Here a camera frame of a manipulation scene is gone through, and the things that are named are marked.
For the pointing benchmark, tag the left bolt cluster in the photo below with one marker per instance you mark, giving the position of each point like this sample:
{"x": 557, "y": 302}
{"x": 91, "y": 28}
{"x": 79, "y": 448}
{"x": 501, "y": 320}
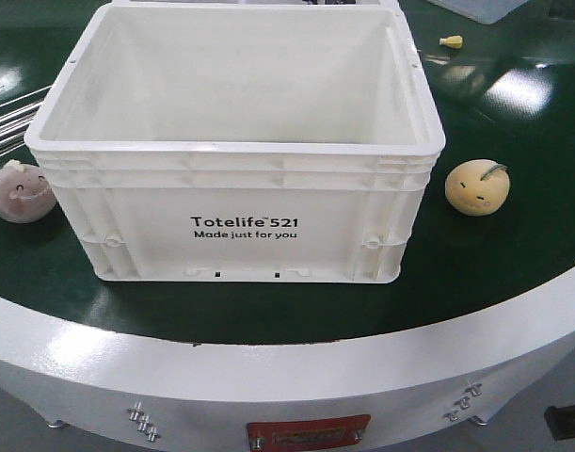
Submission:
{"x": 143, "y": 421}

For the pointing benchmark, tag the metal roller rods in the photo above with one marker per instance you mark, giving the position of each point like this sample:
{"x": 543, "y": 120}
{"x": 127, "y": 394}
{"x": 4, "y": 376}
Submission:
{"x": 16, "y": 115}

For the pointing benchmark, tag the right bolt cluster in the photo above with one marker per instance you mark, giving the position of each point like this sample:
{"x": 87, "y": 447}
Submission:
{"x": 463, "y": 402}

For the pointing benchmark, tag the white plastic Totelife crate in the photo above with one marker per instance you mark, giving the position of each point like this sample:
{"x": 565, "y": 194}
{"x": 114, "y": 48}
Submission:
{"x": 241, "y": 142}

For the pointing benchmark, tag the bolt cluster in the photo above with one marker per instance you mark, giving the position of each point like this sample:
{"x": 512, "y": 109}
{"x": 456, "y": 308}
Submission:
{"x": 463, "y": 402}
{"x": 143, "y": 421}

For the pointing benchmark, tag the round white conveyor table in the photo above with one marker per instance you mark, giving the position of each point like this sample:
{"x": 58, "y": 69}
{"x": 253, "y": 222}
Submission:
{"x": 486, "y": 299}

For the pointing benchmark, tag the red warning label plate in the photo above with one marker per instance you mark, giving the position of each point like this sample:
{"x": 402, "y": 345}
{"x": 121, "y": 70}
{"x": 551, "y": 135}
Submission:
{"x": 319, "y": 434}

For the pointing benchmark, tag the pink plush ball toy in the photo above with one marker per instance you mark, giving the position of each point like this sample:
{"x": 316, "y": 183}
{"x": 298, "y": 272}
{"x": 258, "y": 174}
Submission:
{"x": 25, "y": 194}

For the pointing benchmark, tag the small yellow plush piece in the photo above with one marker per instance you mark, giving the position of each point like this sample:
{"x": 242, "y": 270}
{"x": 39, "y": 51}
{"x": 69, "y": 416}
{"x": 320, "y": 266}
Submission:
{"x": 453, "y": 42}

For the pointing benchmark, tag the yellow plush ball toy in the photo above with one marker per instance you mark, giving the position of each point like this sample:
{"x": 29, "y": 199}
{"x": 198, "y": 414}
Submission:
{"x": 477, "y": 187}

